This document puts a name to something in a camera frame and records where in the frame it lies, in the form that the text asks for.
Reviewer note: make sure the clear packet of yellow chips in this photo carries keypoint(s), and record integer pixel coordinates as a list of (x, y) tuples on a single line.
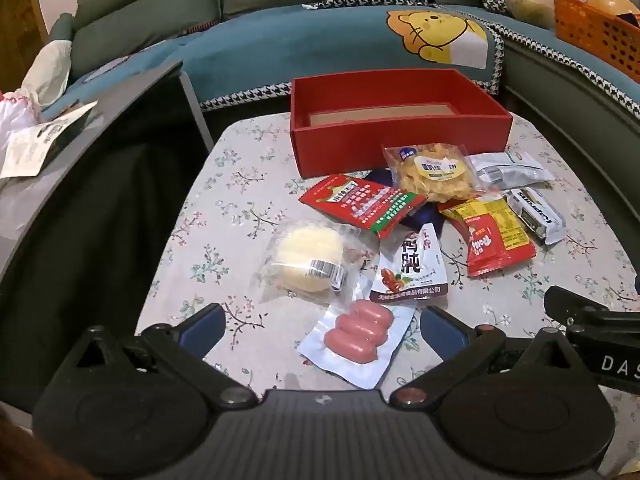
[(435, 175)]

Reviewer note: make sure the white and red plastic bag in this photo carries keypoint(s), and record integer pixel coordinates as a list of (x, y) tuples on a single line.
[(17, 115)]

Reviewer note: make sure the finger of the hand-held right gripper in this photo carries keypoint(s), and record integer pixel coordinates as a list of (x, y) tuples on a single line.
[(567, 305)]

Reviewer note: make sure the dark grey side table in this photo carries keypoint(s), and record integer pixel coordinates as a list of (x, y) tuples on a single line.
[(100, 185)]

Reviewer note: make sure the white and grey snack packet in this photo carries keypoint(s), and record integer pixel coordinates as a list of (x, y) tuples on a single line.
[(510, 170)]

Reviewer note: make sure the red and yellow snack packet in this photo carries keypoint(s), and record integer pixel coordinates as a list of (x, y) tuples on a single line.
[(492, 235)]

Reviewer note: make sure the yellow round fruit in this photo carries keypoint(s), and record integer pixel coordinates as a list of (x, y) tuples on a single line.
[(612, 2)]

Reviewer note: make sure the orange plastic basket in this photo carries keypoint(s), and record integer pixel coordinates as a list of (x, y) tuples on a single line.
[(590, 30)]

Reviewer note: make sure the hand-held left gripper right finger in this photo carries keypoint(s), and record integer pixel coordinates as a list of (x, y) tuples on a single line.
[(441, 329)]

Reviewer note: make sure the houndstooth trimmed sofa cover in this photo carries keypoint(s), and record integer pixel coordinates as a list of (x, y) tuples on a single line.
[(565, 60)]

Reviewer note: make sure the teal lion print sofa blanket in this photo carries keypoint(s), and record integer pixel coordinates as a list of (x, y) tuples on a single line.
[(300, 45)]

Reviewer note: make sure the white snack pouch red picture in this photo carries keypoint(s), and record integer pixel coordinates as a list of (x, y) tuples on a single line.
[(415, 265)]

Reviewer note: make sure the dark blue snack packet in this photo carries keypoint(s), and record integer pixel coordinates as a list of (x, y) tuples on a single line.
[(425, 215)]

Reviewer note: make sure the red snack packet green edge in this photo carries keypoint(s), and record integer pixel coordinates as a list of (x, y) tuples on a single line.
[(360, 200)]

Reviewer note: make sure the white paper leaflet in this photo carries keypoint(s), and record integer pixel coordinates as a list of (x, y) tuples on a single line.
[(35, 140)]

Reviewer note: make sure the large green sofa cushion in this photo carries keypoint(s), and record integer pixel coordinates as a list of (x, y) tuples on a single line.
[(140, 15)]

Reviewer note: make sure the green sofa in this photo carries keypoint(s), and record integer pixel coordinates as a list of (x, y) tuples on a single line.
[(550, 85)]

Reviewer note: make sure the round bread in clear packet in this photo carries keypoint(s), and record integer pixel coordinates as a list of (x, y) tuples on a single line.
[(305, 255)]

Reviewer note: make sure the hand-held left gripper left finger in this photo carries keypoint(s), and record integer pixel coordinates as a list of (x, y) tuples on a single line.
[(206, 325)]

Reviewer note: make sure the floral tablecloth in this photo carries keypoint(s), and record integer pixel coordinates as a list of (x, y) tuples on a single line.
[(240, 200)]

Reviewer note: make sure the white and green snack bar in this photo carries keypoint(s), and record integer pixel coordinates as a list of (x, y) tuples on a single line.
[(537, 215)]

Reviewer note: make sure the pale green cloth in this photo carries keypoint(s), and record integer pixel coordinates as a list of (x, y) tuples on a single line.
[(47, 72)]

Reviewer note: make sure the red cardboard box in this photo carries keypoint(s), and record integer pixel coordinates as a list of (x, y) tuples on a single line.
[(400, 135)]

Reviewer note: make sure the pink sausages in clear packet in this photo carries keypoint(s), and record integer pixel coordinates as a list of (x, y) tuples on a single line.
[(357, 330)]

